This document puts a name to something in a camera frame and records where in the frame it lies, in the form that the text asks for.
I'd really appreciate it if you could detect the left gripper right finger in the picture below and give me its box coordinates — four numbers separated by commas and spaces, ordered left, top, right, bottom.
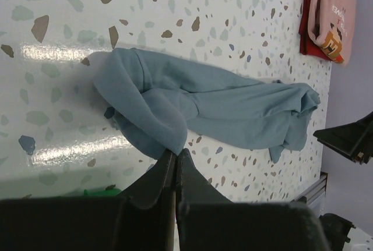
176, 149, 329, 250

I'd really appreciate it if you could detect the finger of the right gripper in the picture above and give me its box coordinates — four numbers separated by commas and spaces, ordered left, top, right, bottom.
313, 112, 372, 163

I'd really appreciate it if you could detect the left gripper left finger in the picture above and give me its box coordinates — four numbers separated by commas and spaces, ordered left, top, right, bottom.
1, 151, 177, 250

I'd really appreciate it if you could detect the blue t-shirt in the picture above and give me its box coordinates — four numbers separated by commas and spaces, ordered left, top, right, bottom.
93, 48, 321, 162

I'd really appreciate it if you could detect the green plastic basket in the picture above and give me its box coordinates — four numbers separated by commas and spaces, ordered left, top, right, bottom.
83, 188, 121, 197

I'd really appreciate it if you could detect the red folded t-shirt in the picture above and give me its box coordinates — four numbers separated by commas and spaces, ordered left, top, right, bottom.
298, 0, 330, 61

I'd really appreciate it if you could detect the pink folded t-shirt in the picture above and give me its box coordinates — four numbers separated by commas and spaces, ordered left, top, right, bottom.
308, 0, 357, 66

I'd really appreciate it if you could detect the aluminium frame rail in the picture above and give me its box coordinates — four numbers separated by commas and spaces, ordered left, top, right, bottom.
293, 172, 328, 217

